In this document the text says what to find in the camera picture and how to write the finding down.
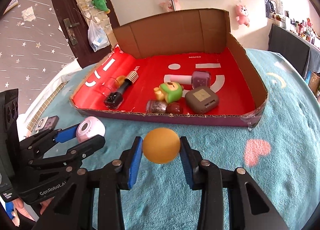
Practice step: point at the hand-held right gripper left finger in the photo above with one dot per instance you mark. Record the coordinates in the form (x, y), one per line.
(133, 162)

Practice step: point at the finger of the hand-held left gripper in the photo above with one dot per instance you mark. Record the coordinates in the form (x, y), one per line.
(63, 133)
(82, 146)

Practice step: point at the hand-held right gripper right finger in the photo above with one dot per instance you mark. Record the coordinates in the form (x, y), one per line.
(187, 165)

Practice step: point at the small black box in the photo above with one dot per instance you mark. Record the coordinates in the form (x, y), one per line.
(113, 100)

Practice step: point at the glitter nail polish maroon cap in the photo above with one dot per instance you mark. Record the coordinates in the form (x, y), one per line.
(156, 107)

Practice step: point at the clear plastic cup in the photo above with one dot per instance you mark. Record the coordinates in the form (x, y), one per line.
(110, 86)

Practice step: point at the taupe eye shadow case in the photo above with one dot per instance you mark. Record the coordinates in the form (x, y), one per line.
(202, 100)

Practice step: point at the green figurine toy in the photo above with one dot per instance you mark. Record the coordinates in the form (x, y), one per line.
(171, 92)

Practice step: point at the purple nail polish pink cap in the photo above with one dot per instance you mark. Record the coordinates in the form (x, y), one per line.
(200, 78)

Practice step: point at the cardboard box with red lining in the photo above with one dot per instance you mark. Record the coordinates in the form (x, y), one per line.
(155, 65)

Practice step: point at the person's left hand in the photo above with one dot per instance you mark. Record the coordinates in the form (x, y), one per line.
(22, 208)

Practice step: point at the teal fleece blanket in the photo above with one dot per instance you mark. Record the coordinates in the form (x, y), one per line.
(225, 170)

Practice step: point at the white plastic bag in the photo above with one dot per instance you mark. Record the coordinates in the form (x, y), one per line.
(98, 36)

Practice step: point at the dark brown door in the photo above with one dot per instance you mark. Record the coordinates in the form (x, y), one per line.
(62, 2)

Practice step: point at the green plush toy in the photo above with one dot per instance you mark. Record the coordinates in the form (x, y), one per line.
(100, 1)

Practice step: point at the pink pig plush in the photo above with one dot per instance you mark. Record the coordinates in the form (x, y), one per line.
(242, 13)

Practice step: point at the grey cloth covered table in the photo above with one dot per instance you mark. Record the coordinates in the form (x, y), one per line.
(297, 47)

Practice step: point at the pale pink plush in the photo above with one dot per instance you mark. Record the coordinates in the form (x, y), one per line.
(168, 5)

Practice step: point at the row of cosmetic bottles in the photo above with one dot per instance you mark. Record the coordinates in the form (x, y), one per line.
(302, 30)

